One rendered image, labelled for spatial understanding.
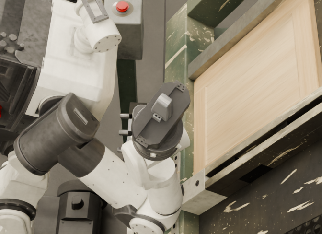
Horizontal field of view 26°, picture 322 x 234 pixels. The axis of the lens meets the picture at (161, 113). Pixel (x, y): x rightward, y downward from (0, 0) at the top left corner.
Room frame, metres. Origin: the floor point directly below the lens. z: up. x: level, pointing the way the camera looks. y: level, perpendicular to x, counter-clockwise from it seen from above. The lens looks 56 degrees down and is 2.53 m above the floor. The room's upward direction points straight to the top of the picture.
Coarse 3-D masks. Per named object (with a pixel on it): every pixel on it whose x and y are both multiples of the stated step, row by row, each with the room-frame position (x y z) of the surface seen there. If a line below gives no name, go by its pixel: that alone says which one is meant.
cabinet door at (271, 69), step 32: (288, 0) 1.22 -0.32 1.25; (256, 32) 1.21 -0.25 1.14; (288, 32) 1.12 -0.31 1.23; (224, 64) 1.19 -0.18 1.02; (256, 64) 1.11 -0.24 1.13; (288, 64) 1.03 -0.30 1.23; (320, 64) 0.97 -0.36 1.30; (224, 96) 1.09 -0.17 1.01; (256, 96) 1.01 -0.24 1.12; (288, 96) 0.94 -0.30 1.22; (224, 128) 0.99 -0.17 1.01; (256, 128) 0.92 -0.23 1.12
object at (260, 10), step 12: (264, 0) 1.26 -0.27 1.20; (276, 0) 1.23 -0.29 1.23; (252, 12) 1.26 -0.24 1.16; (264, 12) 1.23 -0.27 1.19; (240, 24) 1.25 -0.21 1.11; (252, 24) 1.23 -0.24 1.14; (228, 36) 1.25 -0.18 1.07; (240, 36) 1.23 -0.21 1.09; (216, 48) 1.25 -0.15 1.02; (228, 48) 1.23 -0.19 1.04; (204, 60) 1.24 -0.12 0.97; (216, 60) 1.23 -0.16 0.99; (192, 72) 1.24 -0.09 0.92
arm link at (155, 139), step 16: (176, 80) 0.70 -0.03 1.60; (176, 96) 0.68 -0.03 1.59; (144, 112) 0.64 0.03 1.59; (176, 112) 0.65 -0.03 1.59; (144, 128) 0.62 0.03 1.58; (160, 128) 0.62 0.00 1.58; (176, 128) 0.65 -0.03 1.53; (144, 144) 0.59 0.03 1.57; (160, 144) 0.60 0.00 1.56; (176, 144) 0.64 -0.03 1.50
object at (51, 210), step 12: (72, 192) 1.22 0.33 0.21; (84, 192) 1.22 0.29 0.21; (48, 204) 1.19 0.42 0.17; (60, 204) 1.18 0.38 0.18; (72, 204) 1.16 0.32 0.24; (84, 204) 1.17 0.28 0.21; (96, 204) 1.18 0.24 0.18; (36, 216) 1.14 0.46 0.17; (48, 216) 1.14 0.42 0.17; (60, 216) 1.13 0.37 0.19; (72, 216) 1.12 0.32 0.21; (84, 216) 1.12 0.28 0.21; (96, 216) 1.14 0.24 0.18; (36, 228) 1.09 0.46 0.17; (48, 228) 1.09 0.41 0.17; (60, 228) 1.08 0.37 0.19; (72, 228) 1.08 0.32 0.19; (84, 228) 1.08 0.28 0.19; (96, 228) 1.09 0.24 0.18
